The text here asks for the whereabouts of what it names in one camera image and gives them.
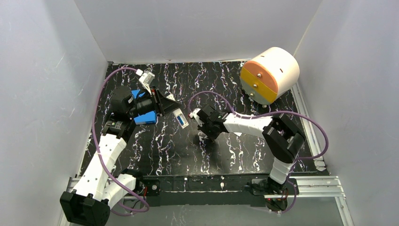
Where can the white round drawer cabinet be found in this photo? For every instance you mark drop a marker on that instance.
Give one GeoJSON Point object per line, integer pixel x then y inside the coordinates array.
{"type": "Point", "coordinates": [269, 75]}

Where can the blue battery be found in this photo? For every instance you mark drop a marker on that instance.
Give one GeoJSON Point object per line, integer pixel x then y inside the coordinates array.
{"type": "Point", "coordinates": [180, 121]}

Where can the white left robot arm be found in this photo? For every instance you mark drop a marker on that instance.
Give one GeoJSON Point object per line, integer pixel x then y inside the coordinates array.
{"type": "Point", "coordinates": [96, 193]}

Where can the white remote control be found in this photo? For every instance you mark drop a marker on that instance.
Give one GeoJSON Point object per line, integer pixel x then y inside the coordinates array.
{"type": "Point", "coordinates": [175, 108]}

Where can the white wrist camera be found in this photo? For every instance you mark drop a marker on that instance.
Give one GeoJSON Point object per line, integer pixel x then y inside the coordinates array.
{"type": "Point", "coordinates": [194, 116]}
{"type": "Point", "coordinates": [145, 78]}

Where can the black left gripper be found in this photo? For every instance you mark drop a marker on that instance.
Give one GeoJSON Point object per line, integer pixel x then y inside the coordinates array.
{"type": "Point", "coordinates": [157, 101]}

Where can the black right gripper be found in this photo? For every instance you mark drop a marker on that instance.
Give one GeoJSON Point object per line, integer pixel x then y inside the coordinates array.
{"type": "Point", "coordinates": [202, 115]}

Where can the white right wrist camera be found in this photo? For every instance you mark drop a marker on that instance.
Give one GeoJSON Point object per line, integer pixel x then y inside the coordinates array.
{"type": "Point", "coordinates": [194, 116]}

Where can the blue flat box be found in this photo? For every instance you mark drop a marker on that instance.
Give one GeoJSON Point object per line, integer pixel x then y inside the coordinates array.
{"type": "Point", "coordinates": [148, 118]}

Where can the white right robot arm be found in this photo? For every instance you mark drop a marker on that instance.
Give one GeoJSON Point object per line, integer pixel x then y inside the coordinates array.
{"type": "Point", "coordinates": [281, 135]}

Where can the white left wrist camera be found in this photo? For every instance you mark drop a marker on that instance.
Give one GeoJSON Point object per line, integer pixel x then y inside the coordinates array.
{"type": "Point", "coordinates": [145, 78]}

